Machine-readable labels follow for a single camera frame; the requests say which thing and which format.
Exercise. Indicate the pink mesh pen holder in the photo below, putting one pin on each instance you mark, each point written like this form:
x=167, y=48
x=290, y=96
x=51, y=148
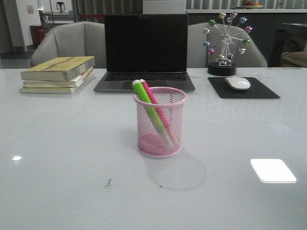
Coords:
x=160, y=124

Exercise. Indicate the black laptop computer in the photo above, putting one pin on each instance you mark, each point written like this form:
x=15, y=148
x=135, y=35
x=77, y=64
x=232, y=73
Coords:
x=152, y=47

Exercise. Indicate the middle white book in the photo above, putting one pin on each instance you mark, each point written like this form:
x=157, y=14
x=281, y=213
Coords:
x=75, y=82

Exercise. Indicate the grey right armchair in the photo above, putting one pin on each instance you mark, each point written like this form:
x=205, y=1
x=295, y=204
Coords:
x=245, y=56

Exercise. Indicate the grey armchair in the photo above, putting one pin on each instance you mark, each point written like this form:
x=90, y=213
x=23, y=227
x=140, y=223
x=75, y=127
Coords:
x=245, y=56
x=71, y=40

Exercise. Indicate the white computer mouse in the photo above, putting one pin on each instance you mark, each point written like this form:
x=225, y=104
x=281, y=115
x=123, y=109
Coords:
x=237, y=83

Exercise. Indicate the grey left armchair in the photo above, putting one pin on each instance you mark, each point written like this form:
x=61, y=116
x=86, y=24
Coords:
x=71, y=40

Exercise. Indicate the top yellow book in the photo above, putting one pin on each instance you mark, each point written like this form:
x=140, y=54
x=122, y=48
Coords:
x=59, y=69

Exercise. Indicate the yellow book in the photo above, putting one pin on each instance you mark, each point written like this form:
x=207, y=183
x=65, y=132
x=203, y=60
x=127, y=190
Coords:
x=55, y=90
x=59, y=69

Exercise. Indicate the ferris wheel desk toy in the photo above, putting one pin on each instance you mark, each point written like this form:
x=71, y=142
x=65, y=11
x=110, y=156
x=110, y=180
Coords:
x=223, y=65

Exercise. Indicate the black mouse pad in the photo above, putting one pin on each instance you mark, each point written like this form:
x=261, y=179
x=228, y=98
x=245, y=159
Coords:
x=257, y=90

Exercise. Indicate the red barrier belt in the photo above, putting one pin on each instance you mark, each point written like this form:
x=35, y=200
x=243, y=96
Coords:
x=86, y=16

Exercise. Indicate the bottom yellow book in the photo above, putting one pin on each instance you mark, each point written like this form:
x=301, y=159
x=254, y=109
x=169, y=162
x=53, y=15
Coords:
x=55, y=90

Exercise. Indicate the red trash bin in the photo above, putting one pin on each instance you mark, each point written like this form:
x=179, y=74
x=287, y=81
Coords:
x=38, y=34

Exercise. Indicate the fruit bowl on counter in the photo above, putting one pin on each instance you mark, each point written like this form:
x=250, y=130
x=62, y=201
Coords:
x=248, y=4

